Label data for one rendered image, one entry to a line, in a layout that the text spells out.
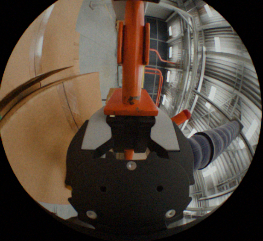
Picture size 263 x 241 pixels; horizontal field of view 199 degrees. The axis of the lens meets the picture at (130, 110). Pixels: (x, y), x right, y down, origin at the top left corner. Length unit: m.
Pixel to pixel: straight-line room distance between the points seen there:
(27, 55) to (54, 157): 0.25
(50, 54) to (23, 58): 0.10
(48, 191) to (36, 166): 0.05
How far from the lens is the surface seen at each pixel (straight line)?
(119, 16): 0.16
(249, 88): 5.21
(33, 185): 0.16
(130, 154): 0.18
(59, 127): 0.16
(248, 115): 5.00
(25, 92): 0.67
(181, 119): 0.16
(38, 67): 0.29
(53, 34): 0.35
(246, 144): 1.81
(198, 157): 0.37
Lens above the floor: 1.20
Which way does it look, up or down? 1 degrees up
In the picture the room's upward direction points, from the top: 91 degrees clockwise
